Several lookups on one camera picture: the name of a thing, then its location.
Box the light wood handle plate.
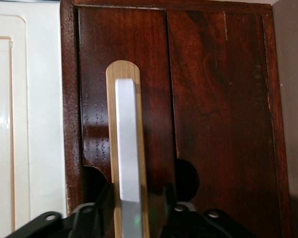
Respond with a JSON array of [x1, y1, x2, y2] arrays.
[[105, 59, 150, 238]]

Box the white metal drawer handle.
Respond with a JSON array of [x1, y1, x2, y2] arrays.
[[114, 78, 143, 238]]

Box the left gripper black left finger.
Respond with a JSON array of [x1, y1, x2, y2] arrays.
[[4, 182, 115, 238]]

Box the white plastic cabinet top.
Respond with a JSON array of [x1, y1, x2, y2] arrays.
[[0, 0, 68, 238]]

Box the dark wooden drawer cabinet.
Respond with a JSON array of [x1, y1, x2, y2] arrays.
[[59, 0, 293, 238]]

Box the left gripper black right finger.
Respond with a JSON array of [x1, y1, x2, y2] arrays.
[[158, 182, 254, 238]]

